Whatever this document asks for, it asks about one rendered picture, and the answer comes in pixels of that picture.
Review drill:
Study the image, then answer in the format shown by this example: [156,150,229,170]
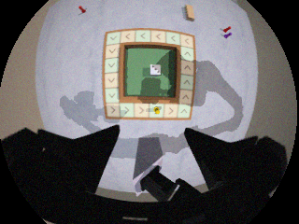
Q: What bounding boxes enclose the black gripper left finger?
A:
[37,124,120,194]

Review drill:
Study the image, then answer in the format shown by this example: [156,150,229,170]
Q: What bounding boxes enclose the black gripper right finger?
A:
[184,128,258,190]

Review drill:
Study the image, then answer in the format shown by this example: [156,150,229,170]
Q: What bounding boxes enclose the white die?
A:
[149,64,161,77]

